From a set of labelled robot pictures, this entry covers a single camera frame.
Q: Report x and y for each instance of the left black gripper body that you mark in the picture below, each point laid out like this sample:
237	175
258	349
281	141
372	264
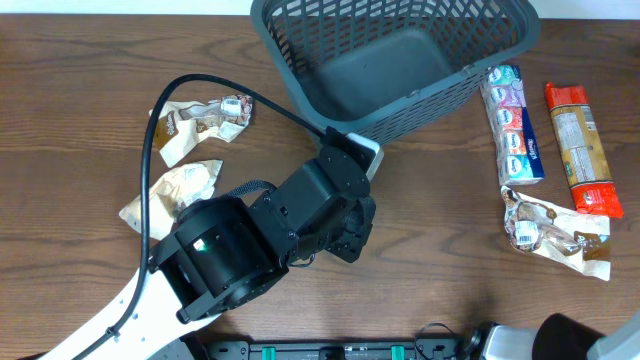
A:
349	241

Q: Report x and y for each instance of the dark grey plastic basket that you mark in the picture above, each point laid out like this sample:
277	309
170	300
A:
384	68

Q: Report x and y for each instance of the cream snack bag with barcode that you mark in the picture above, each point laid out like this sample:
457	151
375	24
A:
183	125

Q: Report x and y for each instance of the Kleenex tissue multipack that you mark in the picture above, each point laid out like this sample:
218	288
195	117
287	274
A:
518	158

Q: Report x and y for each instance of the cream Pantree snack bag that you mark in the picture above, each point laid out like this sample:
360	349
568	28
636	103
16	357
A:
576	240

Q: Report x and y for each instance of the orange biscuit package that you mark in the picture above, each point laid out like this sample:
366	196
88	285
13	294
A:
582	154

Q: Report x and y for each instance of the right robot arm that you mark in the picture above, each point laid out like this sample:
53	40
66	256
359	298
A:
559	337

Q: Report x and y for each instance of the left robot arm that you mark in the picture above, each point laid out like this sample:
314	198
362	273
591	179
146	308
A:
229	250

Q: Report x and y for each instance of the crumpled tan snack bag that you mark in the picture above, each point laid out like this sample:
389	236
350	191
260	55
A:
176	190

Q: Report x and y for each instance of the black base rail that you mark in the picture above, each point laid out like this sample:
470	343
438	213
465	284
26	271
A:
423	348

